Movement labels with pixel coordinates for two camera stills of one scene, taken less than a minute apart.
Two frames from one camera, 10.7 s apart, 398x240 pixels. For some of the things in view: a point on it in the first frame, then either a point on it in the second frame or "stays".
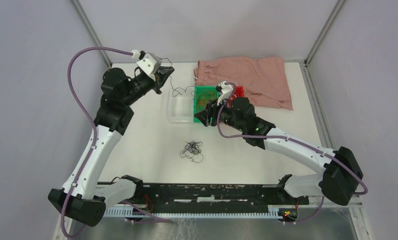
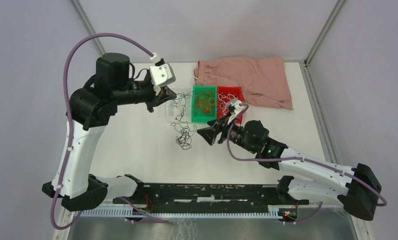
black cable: [174, 91] -> [179, 101]
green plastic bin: [203, 95] stays
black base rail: [211, 195] stays
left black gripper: [164, 71] -> [166, 94]
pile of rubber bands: [192, 151] -> [183, 139]
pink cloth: [264, 79] stays
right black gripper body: [225, 113] -> [224, 127]
